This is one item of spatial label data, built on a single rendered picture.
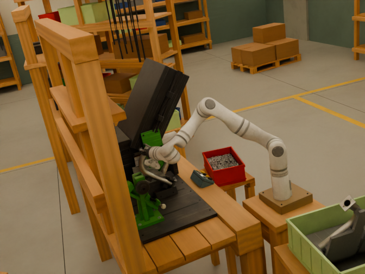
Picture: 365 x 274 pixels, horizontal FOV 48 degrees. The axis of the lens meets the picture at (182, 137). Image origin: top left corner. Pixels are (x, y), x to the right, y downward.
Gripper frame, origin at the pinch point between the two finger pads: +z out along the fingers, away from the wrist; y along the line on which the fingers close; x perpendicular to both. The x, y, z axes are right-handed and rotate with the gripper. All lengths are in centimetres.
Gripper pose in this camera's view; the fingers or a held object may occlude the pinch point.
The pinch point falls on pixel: (144, 153)
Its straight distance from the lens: 226.9
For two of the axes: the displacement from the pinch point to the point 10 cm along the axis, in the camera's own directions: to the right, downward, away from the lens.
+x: -3.1, 9.3, -2.1
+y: -8.2, -3.7, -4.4
